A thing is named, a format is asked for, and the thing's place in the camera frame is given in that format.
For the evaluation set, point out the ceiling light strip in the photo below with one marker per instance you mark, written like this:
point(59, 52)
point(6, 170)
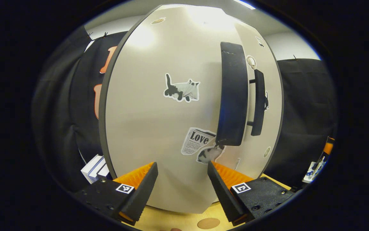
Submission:
point(243, 4)

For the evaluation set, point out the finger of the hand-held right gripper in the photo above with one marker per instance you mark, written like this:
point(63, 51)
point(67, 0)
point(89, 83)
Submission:
point(328, 148)

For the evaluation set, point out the white tray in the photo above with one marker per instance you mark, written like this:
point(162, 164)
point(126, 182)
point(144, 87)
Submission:
point(309, 175)

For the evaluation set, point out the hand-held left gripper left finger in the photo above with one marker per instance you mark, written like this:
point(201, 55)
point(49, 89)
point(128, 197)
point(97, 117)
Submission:
point(142, 195)

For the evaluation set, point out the white book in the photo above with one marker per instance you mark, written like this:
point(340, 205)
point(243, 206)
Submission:
point(91, 165)

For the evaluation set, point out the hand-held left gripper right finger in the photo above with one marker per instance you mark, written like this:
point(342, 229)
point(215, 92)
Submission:
point(222, 195)

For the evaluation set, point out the round brown coaster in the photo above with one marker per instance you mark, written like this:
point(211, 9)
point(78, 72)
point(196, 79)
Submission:
point(208, 223)

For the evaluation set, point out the blue grey book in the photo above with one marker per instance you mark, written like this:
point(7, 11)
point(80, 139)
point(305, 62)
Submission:
point(97, 170)

